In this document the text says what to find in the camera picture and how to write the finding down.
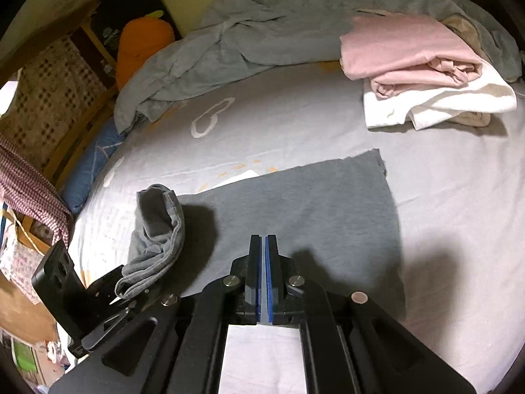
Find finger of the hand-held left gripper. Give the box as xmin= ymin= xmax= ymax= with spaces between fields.
xmin=80 ymin=289 xmax=165 ymax=352
xmin=87 ymin=265 xmax=126 ymax=313

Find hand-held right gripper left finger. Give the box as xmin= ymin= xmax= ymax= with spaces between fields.
xmin=49 ymin=235 xmax=263 ymax=394

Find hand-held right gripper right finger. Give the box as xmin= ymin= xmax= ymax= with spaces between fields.
xmin=266 ymin=235 xmax=478 ymax=394

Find grey monster print sweatshirt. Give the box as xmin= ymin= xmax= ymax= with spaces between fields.
xmin=115 ymin=148 xmax=407 ymax=325

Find floral bag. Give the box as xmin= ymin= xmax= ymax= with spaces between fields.
xmin=0 ymin=213 xmax=46 ymax=288

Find red checked curtain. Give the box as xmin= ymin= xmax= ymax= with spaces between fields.
xmin=0 ymin=133 xmax=74 ymax=251

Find blue bolster pillow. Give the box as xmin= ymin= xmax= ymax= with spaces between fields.
xmin=61 ymin=119 xmax=126 ymax=216

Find orange carrot plush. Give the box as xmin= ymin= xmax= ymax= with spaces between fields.
xmin=116 ymin=10 xmax=176 ymax=91

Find grey duvet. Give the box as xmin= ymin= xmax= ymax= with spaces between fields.
xmin=114 ymin=0 xmax=521 ymax=132

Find folded white garment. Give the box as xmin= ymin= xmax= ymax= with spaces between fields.
xmin=363 ymin=59 xmax=517 ymax=131

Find folded beige garment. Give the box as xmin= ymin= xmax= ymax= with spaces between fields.
xmin=449 ymin=111 xmax=492 ymax=128

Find folded pink garment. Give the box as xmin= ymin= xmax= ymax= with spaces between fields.
xmin=340 ymin=15 xmax=484 ymax=99

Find pastel checked canopy cloth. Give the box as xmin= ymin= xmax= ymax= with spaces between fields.
xmin=0 ymin=0 xmax=136 ymax=75

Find black pillow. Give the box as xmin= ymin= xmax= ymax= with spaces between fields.
xmin=90 ymin=0 xmax=183 ymax=56

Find tan cloth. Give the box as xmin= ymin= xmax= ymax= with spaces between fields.
xmin=443 ymin=13 xmax=493 ymax=64

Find wooden bed frame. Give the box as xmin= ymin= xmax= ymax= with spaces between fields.
xmin=41 ymin=20 xmax=119 ymax=185

